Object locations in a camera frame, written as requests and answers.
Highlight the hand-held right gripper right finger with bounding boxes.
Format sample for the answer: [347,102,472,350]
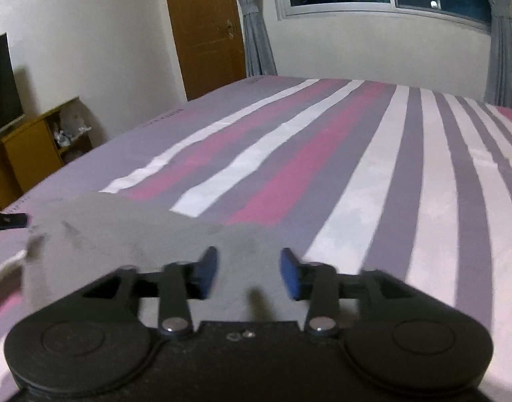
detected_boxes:
[280,248,411,338]

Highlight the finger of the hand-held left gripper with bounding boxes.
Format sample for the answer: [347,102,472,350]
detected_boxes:
[0,213,29,231]

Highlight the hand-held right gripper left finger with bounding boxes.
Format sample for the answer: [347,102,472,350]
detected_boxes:
[82,246,220,340]

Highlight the grey towel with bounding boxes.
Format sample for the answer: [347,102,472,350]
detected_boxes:
[23,192,309,323]

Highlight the yellow wooden cabinet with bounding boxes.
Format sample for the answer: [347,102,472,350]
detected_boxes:
[0,96,93,214]

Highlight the white stuffed things on shelf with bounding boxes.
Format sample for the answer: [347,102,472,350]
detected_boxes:
[53,109,92,149]

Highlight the bed with striped sheet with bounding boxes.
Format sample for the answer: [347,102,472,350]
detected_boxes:
[0,74,512,402]

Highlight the brown wooden door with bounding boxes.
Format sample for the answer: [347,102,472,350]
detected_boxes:
[162,0,247,102]

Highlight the grey curtain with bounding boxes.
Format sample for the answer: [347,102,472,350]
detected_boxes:
[226,0,278,78]
[474,0,512,107]

